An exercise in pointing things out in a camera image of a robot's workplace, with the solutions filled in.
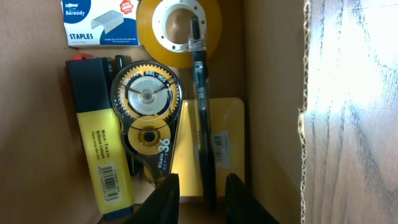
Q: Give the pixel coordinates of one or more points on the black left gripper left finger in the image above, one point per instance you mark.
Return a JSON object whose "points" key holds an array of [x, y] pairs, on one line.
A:
{"points": [[162, 205]]}

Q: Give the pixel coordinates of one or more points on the yellow clear tape roll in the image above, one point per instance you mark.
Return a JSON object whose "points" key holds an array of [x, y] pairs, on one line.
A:
{"points": [[151, 21]]}

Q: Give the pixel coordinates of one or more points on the red stapler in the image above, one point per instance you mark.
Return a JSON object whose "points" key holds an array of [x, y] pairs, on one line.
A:
{"points": [[81, 57]]}

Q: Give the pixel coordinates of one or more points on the yellow highlighter marker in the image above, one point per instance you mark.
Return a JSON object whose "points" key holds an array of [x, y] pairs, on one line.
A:
{"points": [[113, 192]]}

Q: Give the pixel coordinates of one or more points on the blue white staples box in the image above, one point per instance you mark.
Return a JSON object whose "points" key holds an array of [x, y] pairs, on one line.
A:
{"points": [[90, 23]]}

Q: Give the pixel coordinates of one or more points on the yellow spiral notepad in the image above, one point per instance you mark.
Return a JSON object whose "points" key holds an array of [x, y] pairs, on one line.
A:
{"points": [[227, 132]]}

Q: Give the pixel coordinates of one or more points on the orange black correction tape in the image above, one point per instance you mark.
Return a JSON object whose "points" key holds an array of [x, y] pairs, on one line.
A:
{"points": [[147, 99]]}

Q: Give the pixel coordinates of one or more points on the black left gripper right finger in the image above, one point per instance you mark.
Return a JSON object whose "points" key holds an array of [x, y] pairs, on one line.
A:
{"points": [[241, 206]]}

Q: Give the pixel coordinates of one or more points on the black pen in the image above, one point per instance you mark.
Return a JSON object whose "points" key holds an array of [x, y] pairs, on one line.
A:
{"points": [[197, 48]]}

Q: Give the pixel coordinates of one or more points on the brown cardboard box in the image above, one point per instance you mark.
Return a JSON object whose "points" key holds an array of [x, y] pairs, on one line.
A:
{"points": [[44, 172]]}

